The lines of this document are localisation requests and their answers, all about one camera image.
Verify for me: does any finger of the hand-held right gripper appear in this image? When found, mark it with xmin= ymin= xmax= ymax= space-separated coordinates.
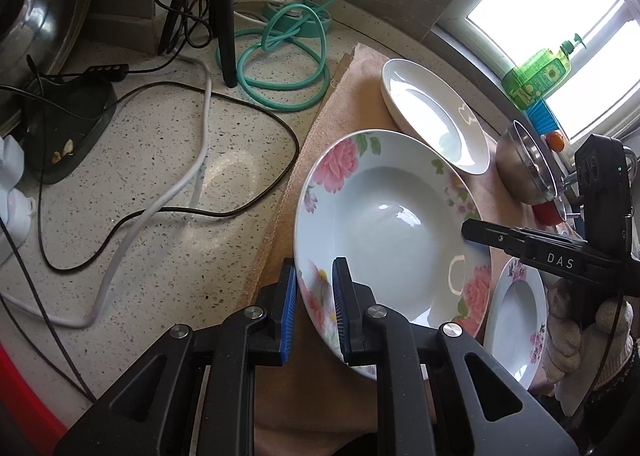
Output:
xmin=461 ymin=218 xmax=541 ymax=259
xmin=520 ymin=227 xmax=588 ymax=248

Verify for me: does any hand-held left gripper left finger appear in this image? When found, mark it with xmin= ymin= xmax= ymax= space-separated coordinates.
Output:
xmin=55 ymin=258 xmax=301 ymax=456

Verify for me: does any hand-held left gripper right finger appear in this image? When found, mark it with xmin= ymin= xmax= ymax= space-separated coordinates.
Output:
xmin=331 ymin=257 xmax=581 ymax=456

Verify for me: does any red lined steel bowl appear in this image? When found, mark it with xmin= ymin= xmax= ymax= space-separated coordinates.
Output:
xmin=531 ymin=186 xmax=571 ymax=226

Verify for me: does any stainless steel bowl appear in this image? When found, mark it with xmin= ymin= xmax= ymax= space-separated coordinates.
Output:
xmin=495 ymin=120 xmax=560 ymax=204

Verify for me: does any large pink floral plate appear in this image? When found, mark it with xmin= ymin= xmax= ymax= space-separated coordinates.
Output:
xmin=293 ymin=131 xmax=493 ymax=381

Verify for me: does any small blossom print plate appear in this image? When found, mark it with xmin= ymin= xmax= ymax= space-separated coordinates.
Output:
xmin=482 ymin=256 xmax=549 ymax=389

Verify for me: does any plain white plate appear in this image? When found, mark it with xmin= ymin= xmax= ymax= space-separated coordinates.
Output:
xmin=381 ymin=58 xmax=491 ymax=176

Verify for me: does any person's right hand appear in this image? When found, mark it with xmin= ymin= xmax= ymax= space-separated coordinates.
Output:
xmin=544 ymin=281 xmax=633 ymax=399

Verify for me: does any blue ribbed cup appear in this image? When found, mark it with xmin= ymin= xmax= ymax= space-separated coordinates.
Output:
xmin=525 ymin=98 xmax=561 ymax=135

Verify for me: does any green dish soap bottle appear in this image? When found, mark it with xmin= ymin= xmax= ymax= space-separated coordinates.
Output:
xmin=501 ymin=32 xmax=587 ymax=111

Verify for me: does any pink towel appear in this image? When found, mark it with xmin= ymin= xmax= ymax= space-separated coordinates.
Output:
xmin=247 ymin=42 xmax=583 ymax=456

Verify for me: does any teal round power strip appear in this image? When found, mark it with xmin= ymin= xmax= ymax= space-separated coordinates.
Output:
xmin=263 ymin=1 xmax=333 ymax=39

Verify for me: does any red plastic object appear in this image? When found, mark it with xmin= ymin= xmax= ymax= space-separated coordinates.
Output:
xmin=0 ymin=343 xmax=68 ymax=456

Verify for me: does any dark oval tray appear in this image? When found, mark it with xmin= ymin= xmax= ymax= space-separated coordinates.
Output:
xmin=22 ymin=76 xmax=118 ymax=185

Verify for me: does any white power strip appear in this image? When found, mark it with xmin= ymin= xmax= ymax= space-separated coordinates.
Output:
xmin=0 ymin=134 xmax=36 ymax=264

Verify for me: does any black usb hub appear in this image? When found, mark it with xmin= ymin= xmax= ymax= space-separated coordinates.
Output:
xmin=82 ymin=63 xmax=130 ymax=83

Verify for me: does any black tripod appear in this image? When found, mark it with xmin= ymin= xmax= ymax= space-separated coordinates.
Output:
xmin=157 ymin=0 xmax=238 ymax=88

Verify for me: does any long black cable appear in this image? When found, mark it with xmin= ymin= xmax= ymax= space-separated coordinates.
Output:
xmin=37 ymin=86 xmax=301 ymax=277

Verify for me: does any thick white cable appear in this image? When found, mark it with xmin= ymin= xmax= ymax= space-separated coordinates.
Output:
xmin=0 ymin=53 xmax=213 ymax=329

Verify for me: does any green hose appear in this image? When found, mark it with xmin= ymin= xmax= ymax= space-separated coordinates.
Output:
xmin=216 ymin=0 xmax=431 ymax=112

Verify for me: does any tangled thin black cable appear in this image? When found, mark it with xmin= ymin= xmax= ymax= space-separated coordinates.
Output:
xmin=154 ymin=0 xmax=213 ymax=54

